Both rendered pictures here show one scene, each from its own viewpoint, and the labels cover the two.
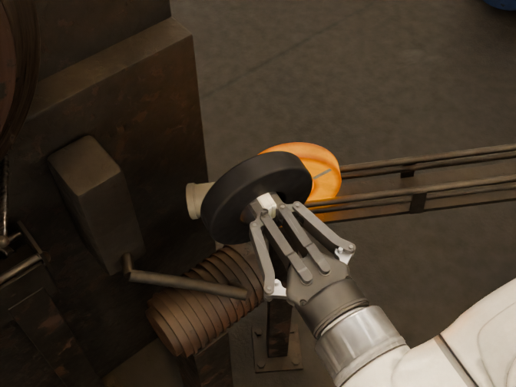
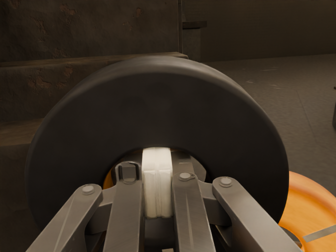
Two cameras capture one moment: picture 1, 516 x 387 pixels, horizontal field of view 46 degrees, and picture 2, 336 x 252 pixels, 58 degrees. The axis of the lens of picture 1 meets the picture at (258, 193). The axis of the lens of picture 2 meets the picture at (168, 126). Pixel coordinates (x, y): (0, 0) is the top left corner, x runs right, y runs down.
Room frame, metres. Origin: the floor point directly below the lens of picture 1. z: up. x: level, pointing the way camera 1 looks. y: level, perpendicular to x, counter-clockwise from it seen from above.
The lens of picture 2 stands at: (0.32, -0.08, 0.92)
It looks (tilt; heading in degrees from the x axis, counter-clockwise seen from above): 19 degrees down; 27
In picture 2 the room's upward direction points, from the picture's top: 2 degrees counter-clockwise
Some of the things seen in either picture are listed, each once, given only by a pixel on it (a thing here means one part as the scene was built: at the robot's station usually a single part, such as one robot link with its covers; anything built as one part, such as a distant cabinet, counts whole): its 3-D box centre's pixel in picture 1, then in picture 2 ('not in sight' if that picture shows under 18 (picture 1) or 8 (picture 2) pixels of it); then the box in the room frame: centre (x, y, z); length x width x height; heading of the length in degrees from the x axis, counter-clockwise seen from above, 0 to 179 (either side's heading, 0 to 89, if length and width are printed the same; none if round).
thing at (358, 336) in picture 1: (358, 344); not in sight; (0.26, -0.11, 0.83); 0.09 x 0.06 x 0.09; 119
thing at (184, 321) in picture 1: (216, 341); not in sight; (0.50, 0.09, 0.27); 0.22 x 0.13 x 0.53; 130
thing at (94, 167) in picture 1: (99, 208); (33, 209); (0.55, 0.25, 0.68); 0.11 x 0.08 x 0.24; 40
